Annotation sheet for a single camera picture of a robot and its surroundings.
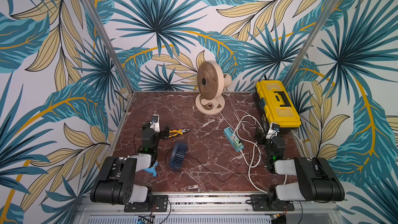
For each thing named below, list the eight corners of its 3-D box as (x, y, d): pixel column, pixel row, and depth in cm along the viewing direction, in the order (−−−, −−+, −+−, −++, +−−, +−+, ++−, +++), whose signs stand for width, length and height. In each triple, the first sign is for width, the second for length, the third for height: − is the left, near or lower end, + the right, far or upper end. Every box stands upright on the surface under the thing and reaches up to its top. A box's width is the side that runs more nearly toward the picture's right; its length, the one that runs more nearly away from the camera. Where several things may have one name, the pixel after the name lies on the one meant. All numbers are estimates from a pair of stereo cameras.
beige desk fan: (188, 107, 113) (186, 70, 87) (202, 90, 124) (203, 53, 98) (216, 120, 106) (221, 84, 80) (228, 101, 117) (236, 65, 91)
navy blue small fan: (172, 171, 85) (169, 162, 74) (178, 152, 92) (175, 141, 81) (182, 173, 84) (180, 164, 74) (187, 154, 91) (186, 143, 80)
